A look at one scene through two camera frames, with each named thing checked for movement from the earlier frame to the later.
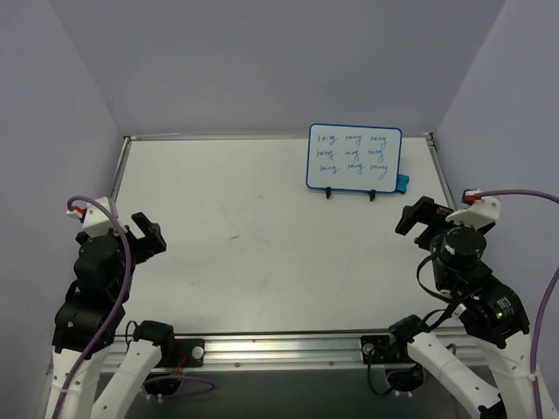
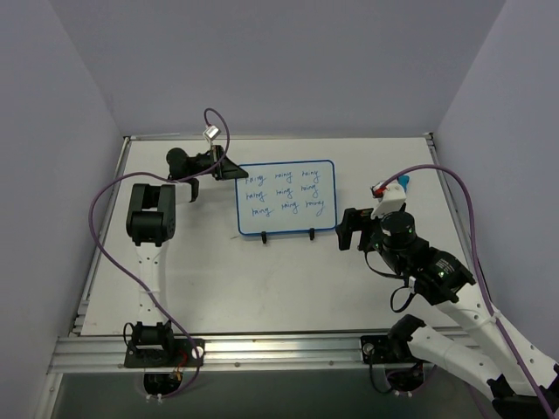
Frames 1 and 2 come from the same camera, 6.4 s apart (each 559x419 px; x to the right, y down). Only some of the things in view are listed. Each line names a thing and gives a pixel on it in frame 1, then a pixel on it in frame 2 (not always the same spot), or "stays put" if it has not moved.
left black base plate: x=184 y=353 stays put
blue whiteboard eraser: x=402 y=183 stays put
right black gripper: x=419 y=219 to x=357 y=227
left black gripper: x=146 y=236 to x=218 y=162
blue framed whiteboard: x=354 y=158 to x=286 y=196
